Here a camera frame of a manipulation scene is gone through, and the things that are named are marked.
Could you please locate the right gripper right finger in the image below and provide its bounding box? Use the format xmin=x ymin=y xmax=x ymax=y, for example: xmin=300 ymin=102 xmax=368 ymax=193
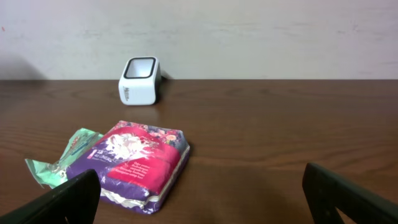
xmin=302 ymin=163 xmax=397 ymax=223

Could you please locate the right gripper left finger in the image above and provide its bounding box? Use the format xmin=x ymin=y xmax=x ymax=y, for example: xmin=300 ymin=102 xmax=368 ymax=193
xmin=1 ymin=169 xmax=101 ymax=224

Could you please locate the green toilet wipes pack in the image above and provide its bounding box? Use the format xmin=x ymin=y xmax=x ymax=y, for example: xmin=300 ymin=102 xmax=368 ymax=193
xmin=25 ymin=128 xmax=103 ymax=189

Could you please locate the purple red liner pack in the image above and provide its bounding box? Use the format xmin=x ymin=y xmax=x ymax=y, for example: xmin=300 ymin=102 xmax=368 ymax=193
xmin=66 ymin=121 xmax=190 ymax=214

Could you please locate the white barcode scanner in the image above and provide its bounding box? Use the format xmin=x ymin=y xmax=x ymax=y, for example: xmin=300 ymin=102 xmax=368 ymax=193
xmin=118 ymin=57 xmax=162 ymax=106

